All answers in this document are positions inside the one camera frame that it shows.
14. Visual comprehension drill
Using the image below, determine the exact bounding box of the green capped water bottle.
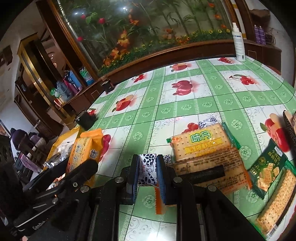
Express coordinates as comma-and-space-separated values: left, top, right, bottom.
80, 67, 94, 86

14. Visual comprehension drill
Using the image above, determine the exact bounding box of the small black stand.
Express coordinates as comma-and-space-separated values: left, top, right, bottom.
101, 79, 114, 94

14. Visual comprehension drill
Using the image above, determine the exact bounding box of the blue thermos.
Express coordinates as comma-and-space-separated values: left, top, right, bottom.
69, 70, 82, 91

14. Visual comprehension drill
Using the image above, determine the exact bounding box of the yellow Weidan cracker pack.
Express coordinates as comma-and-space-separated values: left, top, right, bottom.
167, 123, 252, 194

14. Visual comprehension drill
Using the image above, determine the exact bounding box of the seated person in purple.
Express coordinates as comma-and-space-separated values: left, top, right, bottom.
11, 128, 28, 151

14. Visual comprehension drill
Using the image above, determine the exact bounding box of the blue white patterned snack packet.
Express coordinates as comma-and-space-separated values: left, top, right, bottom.
138, 153, 172, 187

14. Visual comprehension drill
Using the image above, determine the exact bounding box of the orange biscuit pack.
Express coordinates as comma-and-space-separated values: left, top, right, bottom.
66, 128, 103, 174

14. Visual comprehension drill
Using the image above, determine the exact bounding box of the patterned glasses case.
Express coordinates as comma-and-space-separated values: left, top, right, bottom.
283, 110, 296, 149

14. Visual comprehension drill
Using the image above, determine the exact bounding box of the glass flower display cabinet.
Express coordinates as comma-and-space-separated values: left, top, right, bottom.
36, 1, 281, 81

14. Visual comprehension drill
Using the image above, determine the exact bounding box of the yellow snack tray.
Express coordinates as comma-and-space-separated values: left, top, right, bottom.
43, 126, 84, 171

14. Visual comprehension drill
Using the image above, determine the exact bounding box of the purple bottles pair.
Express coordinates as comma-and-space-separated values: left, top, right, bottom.
254, 25, 266, 45

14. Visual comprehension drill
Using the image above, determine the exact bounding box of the green fruit pattern tablecloth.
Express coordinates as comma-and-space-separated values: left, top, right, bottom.
87, 56, 296, 241

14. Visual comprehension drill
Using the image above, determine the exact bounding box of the grey thermos jug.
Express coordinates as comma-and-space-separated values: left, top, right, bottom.
57, 81, 73, 102

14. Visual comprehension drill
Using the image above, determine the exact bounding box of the black round ashtray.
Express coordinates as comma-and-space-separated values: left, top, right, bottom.
74, 110, 96, 131

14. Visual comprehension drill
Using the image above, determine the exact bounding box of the dark green cracker packet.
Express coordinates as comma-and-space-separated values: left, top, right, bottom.
248, 139, 288, 199

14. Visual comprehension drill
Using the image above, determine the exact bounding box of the green edged clear cracker pack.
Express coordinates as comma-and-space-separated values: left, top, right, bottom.
255, 161, 295, 238

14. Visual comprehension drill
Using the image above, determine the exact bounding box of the white spray bottle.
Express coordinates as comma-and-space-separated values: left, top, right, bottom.
232, 22, 246, 62

